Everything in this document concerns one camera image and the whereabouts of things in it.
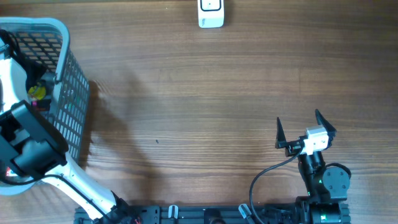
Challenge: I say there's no black hex wrench packet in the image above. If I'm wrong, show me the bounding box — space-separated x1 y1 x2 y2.
31 99 51 111

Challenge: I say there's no yellow plastic jar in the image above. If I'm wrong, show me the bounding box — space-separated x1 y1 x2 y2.
27 85 47 101

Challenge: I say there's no black right camera cable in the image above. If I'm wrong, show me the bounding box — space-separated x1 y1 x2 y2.
249 146 305 224

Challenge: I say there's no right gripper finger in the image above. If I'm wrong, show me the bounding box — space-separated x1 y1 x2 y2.
275 117 287 149
315 109 336 146

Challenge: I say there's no black left camera cable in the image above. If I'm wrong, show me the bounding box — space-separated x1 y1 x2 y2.
0 174 108 218

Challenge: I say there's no black camera cable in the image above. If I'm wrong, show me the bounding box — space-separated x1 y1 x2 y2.
249 146 305 224
0 174 108 218

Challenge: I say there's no white barcode scanner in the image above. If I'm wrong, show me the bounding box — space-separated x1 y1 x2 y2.
197 0 224 29

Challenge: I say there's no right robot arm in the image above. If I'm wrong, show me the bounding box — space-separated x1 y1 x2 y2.
275 110 351 224

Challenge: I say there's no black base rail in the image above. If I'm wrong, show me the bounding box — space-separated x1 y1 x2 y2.
73 203 351 224

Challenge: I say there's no red snack packet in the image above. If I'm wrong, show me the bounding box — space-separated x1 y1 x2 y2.
6 167 18 177

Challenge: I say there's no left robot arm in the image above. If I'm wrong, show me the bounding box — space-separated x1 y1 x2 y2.
1 27 136 223

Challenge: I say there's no grey plastic basket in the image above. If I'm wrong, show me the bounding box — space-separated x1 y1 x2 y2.
1 17 90 196

